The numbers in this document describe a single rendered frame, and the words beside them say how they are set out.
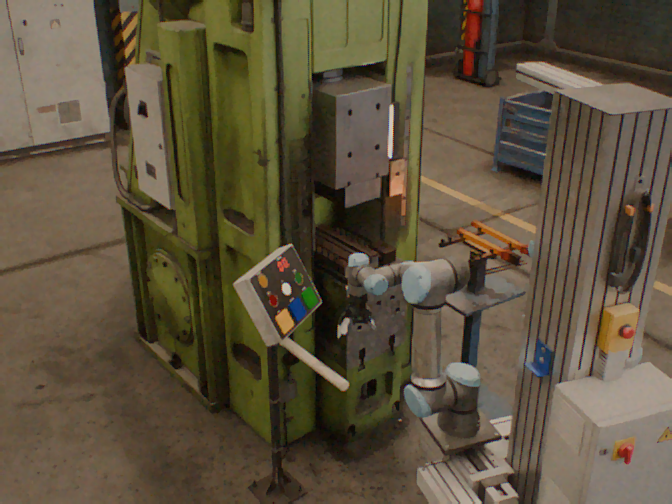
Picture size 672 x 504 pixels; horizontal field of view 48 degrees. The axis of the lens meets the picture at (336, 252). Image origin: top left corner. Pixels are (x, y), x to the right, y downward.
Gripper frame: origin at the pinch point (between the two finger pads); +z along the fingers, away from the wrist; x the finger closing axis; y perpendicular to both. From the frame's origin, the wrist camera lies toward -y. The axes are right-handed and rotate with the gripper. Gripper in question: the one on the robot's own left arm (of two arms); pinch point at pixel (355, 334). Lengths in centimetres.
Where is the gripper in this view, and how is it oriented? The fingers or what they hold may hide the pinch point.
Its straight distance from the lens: 302.0
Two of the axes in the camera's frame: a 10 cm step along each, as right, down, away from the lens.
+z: 0.0, 8.9, 4.5
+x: 9.4, -1.5, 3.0
